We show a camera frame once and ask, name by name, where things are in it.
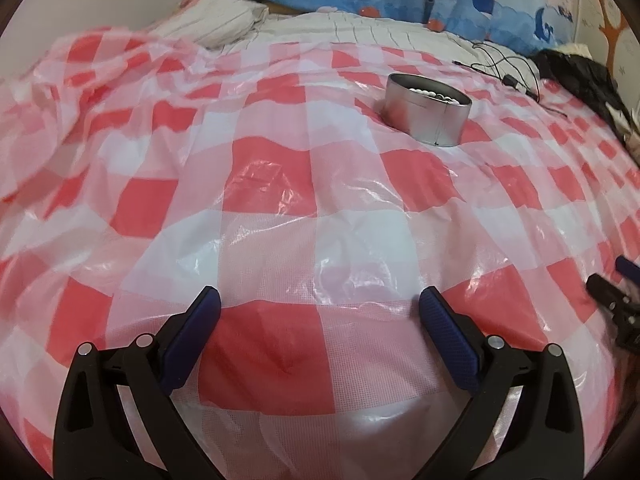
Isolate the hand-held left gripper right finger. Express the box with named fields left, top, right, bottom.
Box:
left=419, top=287, right=593, bottom=480

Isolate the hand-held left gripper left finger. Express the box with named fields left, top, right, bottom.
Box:
left=54, top=286, right=222, bottom=480

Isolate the round metal tin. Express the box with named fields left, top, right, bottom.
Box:
left=382, top=73, right=473, bottom=148

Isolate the pile of bracelets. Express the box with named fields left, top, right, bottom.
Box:
left=406, top=88, right=466, bottom=105

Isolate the beige dotted cloth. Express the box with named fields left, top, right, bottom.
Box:
left=605, top=102, right=640, bottom=161

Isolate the red white checkered plastic tablecloth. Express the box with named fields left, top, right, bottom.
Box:
left=0, top=30, right=640, bottom=480

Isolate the black jacket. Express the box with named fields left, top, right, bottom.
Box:
left=530, top=49, right=633, bottom=126

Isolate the white striped pillow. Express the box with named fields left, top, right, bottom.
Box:
left=150, top=0, right=271, bottom=51

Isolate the black cable with adapter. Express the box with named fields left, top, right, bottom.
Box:
left=472, top=44, right=568, bottom=118
left=452, top=42, right=543, bottom=101

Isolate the brown tree wall sticker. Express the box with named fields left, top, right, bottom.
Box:
left=595, top=0, right=631, bottom=68

